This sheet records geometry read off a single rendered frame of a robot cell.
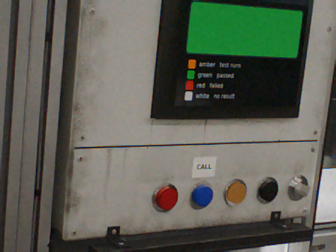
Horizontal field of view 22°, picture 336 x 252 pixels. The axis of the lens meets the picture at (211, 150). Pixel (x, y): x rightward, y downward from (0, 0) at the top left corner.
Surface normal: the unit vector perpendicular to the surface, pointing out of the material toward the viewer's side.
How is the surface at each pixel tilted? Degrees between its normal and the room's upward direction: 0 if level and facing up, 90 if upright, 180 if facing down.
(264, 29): 90
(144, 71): 90
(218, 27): 90
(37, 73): 90
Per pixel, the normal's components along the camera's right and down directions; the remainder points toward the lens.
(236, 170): 0.58, 0.22
